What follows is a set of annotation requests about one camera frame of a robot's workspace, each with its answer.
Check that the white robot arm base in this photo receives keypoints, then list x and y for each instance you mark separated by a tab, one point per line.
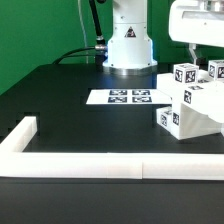
130	47

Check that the white U-shaped boundary frame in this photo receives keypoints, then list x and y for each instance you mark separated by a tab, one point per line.
15	162

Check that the white marker sheet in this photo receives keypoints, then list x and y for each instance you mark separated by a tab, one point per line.
127	97

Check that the small white marker cube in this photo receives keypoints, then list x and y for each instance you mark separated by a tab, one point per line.
185	73
216	69

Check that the white chair back piece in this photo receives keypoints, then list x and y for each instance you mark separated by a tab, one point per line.
205	96

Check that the white chair seat piece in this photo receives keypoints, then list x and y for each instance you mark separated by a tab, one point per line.
188	123

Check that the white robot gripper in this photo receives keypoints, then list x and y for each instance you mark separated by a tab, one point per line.
197	22

